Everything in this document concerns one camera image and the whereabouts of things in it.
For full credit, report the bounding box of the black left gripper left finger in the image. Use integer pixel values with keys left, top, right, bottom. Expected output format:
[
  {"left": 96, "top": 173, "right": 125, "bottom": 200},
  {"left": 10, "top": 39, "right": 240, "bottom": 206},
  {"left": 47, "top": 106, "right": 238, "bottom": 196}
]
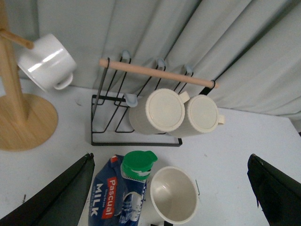
[{"left": 0, "top": 153, "right": 95, "bottom": 226}]

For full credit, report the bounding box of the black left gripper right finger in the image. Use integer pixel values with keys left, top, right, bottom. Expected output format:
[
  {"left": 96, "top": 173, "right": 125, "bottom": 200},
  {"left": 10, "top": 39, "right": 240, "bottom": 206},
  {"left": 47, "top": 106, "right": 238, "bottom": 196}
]
[{"left": 247, "top": 154, "right": 301, "bottom": 226}]

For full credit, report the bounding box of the blue Pascual milk carton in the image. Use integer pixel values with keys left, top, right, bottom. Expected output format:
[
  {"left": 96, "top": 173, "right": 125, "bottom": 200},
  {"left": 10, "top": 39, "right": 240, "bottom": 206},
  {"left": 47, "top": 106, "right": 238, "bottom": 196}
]
[{"left": 88, "top": 151, "right": 158, "bottom": 226}]

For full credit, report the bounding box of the cream cup black handle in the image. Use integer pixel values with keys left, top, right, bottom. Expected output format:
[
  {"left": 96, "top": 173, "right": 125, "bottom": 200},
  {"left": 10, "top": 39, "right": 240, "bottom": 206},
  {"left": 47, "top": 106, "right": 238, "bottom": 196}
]
[{"left": 144, "top": 166, "right": 198, "bottom": 225}]

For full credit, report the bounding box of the wooden mug tree stand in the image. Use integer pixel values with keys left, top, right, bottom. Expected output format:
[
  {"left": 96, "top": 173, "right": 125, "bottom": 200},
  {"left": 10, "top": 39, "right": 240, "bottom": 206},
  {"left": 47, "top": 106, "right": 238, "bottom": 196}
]
[{"left": 0, "top": 0, "right": 58, "bottom": 151}]

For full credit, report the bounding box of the cream ribbed mug right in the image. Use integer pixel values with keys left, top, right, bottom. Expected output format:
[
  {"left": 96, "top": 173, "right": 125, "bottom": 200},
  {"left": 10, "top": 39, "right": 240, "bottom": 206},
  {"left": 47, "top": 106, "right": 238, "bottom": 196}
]
[{"left": 169, "top": 95, "right": 225, "bottom": 138}]

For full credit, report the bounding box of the cream ribbed mug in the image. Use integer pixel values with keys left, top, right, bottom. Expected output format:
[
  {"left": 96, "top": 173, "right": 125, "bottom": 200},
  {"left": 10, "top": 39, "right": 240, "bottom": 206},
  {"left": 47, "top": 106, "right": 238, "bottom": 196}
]
[
  {"left": 129, "top": 89, "right": 190, "bottom": 135},
  {"left": 169, "top": 95, "right": 225, "bottom": 138}
]

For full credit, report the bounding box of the cream ribbed mug left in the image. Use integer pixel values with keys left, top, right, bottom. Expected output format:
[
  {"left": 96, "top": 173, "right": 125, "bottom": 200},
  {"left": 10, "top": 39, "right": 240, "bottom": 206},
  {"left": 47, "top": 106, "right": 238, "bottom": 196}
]
[{"left": 129, "top": 89, "right": 190, "bottom": 135}]

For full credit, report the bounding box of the white mug on tree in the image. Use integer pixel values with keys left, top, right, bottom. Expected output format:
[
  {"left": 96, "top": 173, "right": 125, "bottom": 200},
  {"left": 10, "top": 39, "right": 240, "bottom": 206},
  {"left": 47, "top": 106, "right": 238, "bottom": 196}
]
[{"left": 17, "top": 34, "right": 77, "bottom": 92}]

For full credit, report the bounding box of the grey-white backdrop curtain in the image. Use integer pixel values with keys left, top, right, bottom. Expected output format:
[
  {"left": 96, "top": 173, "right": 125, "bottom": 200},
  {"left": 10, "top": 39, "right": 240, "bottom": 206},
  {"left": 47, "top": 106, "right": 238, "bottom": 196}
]
[{"left": 6, "top": 0, "right": 301, "bottom": 131}]

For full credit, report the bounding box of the black wire cup rack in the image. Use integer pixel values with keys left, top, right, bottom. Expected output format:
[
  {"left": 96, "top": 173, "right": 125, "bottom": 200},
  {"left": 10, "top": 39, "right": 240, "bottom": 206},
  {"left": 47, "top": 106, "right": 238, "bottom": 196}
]
[{"left": 91, "top": 49, "right": 218, "bottom": 147}]

